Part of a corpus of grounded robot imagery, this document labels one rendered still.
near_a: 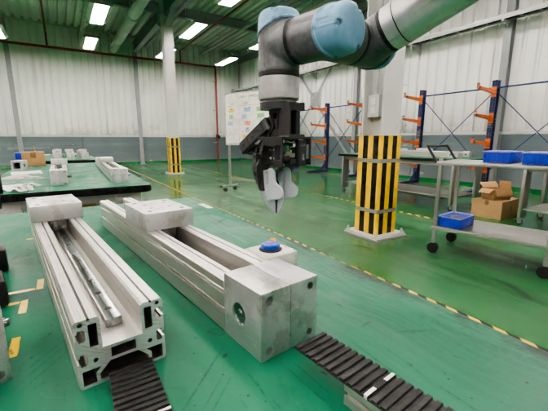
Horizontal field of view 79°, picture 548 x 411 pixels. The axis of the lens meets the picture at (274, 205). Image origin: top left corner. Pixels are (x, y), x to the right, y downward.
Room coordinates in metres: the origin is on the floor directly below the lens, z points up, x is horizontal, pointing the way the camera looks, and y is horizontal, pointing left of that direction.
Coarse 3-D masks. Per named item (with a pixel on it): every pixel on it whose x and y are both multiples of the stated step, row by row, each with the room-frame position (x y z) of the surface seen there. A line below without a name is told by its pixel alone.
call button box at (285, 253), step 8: (248, 248) 0.66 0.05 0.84; (256, 248) 0.66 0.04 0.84; (280, 248) 0.65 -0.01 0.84; (288, 248) 0.66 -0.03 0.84; (264, 256) 0.61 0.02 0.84; (272, 256) 0.61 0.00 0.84; (280, 256) 0.62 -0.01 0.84; (288, 256) 0.63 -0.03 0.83; (296, 256) 0.65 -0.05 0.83; (296, 264) 0.65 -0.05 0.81
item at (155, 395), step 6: (150, 390) 0.32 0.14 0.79; (156, 390) 0.32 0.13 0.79; (162, 390) 0.32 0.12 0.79; (132, 396) 0.31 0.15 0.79; (138, 396) 0.31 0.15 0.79; (144, 396) 0.31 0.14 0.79; (150, 396) 0.31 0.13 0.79; (156, 396) 0.31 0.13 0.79; (114, 402) 0.30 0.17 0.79; (120, 402) 0.30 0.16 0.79; (126, 402) 0.30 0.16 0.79; (132, 402) 0.30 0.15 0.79; (138, 402) 0.30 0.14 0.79; (144, 402) 0.30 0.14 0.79; (114, 408) 0.30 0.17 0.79; (120, 408) 0.29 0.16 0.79; (126, 408) 0.30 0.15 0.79
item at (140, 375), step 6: (138, 372) 0.35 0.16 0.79; (144, 372) 0.35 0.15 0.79; (150, 372) 0.35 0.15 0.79; (156, 372) 0.35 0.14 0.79; (120, 378) 0.34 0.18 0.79; (126, 378) 0.34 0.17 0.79; (132, 378) 0.34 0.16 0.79; (138, 378) 0.34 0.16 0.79; (144, 378) 0.34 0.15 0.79; (114, 384) 0.33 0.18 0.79; (120, 384) 0.33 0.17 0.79; (126, 384) 0.33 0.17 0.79
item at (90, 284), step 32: (32, 224) 0.87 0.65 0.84; (64, 256) 0.55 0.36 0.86; (96, 256) 0.57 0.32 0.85; (64, 288) 0.42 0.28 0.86; (96, 288) 0.48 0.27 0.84; (128, 288) 0.42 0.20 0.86; (64, 320) 0.39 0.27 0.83; (96, 320) 0.35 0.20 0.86; (128, 320) 0.41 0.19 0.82; (160, 320) 0.39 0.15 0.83; (96, 352) 0.34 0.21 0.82; (128, 352) 0.37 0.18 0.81; (160, 352) 0.40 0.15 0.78; (96, 384) 0.34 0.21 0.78
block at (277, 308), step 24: (264, 264) 0.48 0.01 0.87; (288, 264) 0.48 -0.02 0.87; (240, 288) 0.42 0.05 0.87; (264, 288) 0.40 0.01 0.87; (288, 288) 0.41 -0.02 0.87; (312, 288) 0.44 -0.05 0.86; (240, 312) 0.42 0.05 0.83; (264, 312) 0.38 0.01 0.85; (288, 312) 0.41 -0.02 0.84; (312, 312) 0.44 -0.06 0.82; (240, 336) 0.42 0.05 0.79; (264, 336) 0.38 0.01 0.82; (288, 336) 0.41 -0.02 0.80; (312, 336) 0.44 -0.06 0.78; (264, 360) 0.38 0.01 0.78
